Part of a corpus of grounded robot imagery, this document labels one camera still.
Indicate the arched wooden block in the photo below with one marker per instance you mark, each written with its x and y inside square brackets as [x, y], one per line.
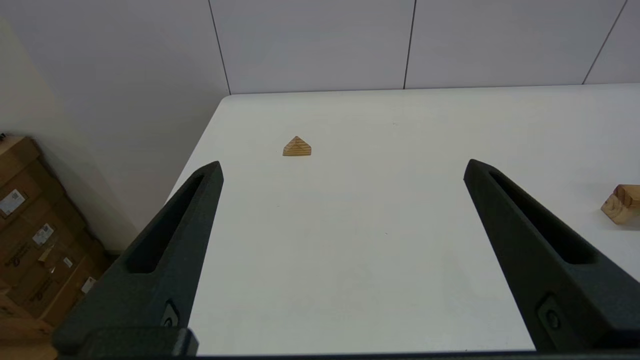
[616, 212]

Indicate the triangular wooden block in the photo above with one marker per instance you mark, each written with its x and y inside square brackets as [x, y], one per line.
[297, 148]

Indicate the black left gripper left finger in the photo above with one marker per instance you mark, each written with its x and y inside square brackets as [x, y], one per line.
[162, 260]

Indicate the brown cardboard box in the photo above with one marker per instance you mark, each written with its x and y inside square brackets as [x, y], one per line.
[20, 172]
[55, 287]
[25, 252]
[20, 327]

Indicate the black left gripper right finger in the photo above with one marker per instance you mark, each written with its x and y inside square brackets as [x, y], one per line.
[565, 300]

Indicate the rectangular wooden block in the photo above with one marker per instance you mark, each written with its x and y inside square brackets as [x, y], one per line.
[631, 192]

